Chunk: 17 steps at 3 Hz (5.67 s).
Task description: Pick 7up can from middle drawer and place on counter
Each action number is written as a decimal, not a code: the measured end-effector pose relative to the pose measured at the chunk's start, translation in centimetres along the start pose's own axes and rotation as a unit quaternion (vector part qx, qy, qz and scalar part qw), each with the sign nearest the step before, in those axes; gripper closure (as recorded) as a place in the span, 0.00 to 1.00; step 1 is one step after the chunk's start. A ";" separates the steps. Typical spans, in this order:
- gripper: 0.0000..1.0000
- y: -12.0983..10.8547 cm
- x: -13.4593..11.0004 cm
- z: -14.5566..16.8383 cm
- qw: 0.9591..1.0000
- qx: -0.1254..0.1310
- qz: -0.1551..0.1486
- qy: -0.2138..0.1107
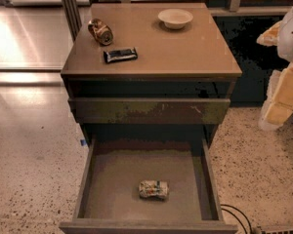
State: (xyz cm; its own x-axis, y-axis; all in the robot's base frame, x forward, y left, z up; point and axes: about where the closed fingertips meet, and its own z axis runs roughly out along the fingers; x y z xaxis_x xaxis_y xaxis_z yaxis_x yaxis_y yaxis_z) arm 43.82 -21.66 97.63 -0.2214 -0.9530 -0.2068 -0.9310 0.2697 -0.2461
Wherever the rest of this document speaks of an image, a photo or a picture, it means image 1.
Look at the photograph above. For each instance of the white 7up can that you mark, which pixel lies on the white 7up can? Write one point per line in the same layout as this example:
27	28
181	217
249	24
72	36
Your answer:
154	189

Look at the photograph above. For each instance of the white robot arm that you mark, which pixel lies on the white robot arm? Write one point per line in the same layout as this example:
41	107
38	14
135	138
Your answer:
285	38

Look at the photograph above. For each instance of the brown drawer cabinet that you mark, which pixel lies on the brown drawer cabinet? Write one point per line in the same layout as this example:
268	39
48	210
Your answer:
192	62

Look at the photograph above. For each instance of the brown soda can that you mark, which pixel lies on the brown soda can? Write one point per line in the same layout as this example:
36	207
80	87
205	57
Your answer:
100	31

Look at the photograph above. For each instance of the closed top drawer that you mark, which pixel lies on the closed top drawer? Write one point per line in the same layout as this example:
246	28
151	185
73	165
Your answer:
112	110

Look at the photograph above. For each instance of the white ceramic bowl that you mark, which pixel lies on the white ceramic bowl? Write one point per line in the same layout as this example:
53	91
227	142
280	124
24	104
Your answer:
175	18

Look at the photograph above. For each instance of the grey floor device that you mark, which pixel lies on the grey floor device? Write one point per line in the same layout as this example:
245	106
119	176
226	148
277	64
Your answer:
273	230

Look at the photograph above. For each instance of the dark snack bar wrapper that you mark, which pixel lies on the dark snack bar wrapper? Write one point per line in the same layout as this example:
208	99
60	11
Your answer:
120	55

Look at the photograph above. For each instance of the blue tape piece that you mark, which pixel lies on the blue tape piece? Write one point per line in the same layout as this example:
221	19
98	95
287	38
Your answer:
83	142

